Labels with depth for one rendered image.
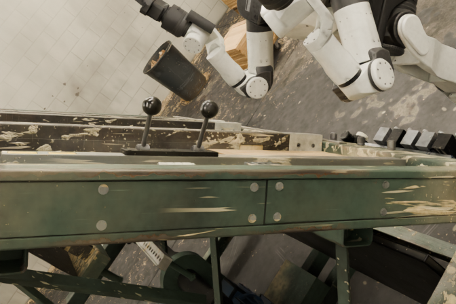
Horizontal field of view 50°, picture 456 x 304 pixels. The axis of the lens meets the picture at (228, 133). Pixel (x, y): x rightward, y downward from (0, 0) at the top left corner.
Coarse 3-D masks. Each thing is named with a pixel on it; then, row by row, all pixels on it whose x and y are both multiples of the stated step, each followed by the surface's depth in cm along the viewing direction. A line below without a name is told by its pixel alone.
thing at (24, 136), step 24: (0, 144) 119; (24, 144) 122; (48, 144) 124; (72, 144) 126; (96, 144) 129; (120, 144) 132; (168, 144) 137; (192, 144) 140; (216, 144) 144; (240, 144) 147; (264, 144) 150; (288, 144) 154; (312, 144) 158
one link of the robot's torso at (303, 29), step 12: (372, 0) 142; (264, 12) 149; (312, 12) 133; (372, 12) 143; (300, 24) 137; (312, 24) 136; (336, 24) 136; (288, 36) 154; (300, 36) 150; (336, 36) 144
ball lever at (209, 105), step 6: (204, 102) 99; (210, 102) 98; (204, 108) 98; (210, 108) 98; (216, 108) 99; (204, 114) 98; (210, 114) 98; (216, 114) 99; (204, 120) 101; (204, 126) 101; (204, 132) 102; (198, 138) 103; (198, 144) 103; (192, 150) 104; (198, 150) 104; (204, 150) 105
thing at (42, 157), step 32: (32, 160) 89; (64, 160) 91; (96, 160) 94; (128, 160) 96; (160, 160) 99; (192, 160) 102; (224, 160) 105; (256, 160) 108; (288, 160) 112; (320, 160) 115; (352, 160) 119; (384, 160) 124
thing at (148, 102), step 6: (150, 96) 94; (144, 102) 93; (150, 102) 93; (156, 102) 93; (144, 108) 93; (150, 108) 93; (156, 108) 93; (150, 114) 94; (156, 114) 94; (150, 120) 96; (144, 132) 97; (144, 138) 98; (138, 144) 99; (144, 144) 99
